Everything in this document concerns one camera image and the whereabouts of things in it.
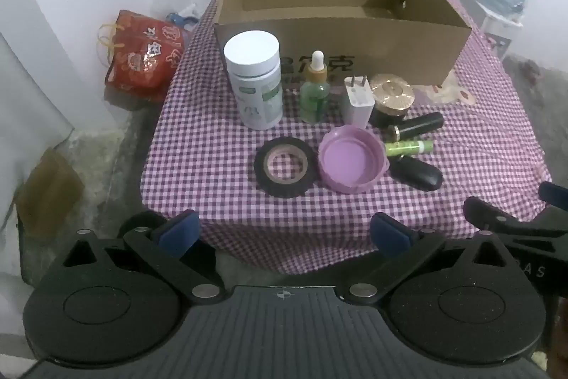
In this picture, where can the person's right forearm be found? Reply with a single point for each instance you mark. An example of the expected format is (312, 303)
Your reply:
(559, 339)

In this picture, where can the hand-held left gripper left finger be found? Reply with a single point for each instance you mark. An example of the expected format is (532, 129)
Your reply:
(179, 228)

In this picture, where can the red patterned gift bag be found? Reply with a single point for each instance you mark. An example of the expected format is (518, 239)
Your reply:
(142, 59)

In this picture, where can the black oval case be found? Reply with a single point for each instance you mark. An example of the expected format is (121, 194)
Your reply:
(419, 174)

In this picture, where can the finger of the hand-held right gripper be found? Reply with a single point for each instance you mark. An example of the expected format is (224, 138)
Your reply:
(552, 193)
(488, 214)

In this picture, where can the white charger plug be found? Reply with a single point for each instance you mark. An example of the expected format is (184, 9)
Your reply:
(357, 103)

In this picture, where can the blue and white plastic bag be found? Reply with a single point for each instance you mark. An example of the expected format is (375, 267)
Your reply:
(182, 17)

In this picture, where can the brown cardboard piece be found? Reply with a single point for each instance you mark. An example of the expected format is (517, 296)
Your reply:
(49, 192)

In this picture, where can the brown cardboard box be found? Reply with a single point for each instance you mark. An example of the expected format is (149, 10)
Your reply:
(399, 46)

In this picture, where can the white pill bottle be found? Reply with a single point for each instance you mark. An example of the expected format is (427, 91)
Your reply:
(253, 50)

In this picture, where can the green lip balm tube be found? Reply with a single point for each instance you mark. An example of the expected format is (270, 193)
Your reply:
(406, 148)

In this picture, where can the black tape roll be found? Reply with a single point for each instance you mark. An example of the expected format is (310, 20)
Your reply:
(262, 174)

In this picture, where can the purple checked tablecloth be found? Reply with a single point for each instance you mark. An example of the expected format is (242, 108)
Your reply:
(213, 148)

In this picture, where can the black lipstick tube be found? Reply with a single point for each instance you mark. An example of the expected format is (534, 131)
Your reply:
(421, 122)

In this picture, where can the green dropper bottle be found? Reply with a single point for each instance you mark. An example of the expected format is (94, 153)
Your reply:
(314, 99)

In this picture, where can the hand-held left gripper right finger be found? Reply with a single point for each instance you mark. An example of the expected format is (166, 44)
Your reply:
(392, 230)

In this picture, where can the purple plastic lid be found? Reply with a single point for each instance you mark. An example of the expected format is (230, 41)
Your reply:
(346, 159)

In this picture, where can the black jar with gold lid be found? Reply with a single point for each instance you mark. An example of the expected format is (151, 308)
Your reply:
(392, 92)

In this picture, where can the white water dispenser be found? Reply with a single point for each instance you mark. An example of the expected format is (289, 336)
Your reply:
(497, 28)

